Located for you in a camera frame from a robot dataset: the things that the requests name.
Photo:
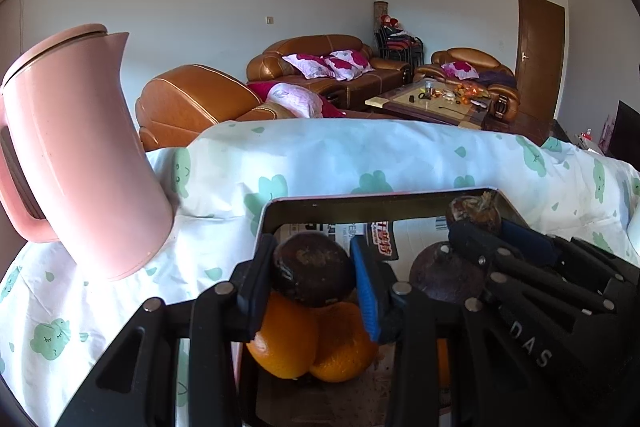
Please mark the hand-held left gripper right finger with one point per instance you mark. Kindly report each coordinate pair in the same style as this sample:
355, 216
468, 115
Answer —
370, 292

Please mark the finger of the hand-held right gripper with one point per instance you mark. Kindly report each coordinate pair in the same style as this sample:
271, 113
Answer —
530, 307
527, 239

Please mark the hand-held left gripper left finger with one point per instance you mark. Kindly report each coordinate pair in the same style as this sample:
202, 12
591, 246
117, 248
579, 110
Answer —
255, 282

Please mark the orange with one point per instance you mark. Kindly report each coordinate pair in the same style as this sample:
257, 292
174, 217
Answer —
347, 347
443, 362
282, 342

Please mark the dark passion fruit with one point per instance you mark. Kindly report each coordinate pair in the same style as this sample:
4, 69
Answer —
472, 212
312, 267
440, 274

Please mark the metal tin box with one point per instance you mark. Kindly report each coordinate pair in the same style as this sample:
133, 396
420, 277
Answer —
350, 204

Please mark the printed newspaper liner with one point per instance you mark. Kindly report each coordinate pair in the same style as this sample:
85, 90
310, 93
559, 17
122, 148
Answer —
417, 232

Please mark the black television screen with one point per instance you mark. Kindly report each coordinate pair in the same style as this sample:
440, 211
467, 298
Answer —
627, 132

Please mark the purple blanket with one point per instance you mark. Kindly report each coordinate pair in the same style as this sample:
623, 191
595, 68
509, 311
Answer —
495, 78

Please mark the wooden coffee table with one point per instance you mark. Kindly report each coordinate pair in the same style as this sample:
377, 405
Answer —
425, 107

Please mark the white magenta floral cushion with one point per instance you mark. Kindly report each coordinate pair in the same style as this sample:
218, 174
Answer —
460, 69
348, 64
307, 66

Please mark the brown wooden door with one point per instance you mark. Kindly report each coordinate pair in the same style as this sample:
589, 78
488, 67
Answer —
540, 57

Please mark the pale pink pillow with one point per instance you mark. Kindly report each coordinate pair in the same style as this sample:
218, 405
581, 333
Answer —
295, 99

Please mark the brown leather armchair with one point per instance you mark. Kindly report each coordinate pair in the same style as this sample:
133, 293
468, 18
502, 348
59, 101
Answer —
465, 56

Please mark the pink electric kettle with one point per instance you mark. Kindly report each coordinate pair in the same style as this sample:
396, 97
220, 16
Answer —
85, 147

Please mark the stack of dark chairs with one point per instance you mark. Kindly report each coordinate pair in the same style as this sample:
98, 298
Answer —
400, 49

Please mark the brown leather three-seat sofa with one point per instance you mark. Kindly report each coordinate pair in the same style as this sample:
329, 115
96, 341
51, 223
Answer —
320, 43

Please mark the red plush toy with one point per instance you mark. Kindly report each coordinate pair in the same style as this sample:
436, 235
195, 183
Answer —
391, 23

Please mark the tall patterned vase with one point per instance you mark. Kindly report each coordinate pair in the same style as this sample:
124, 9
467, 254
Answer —
380, 14

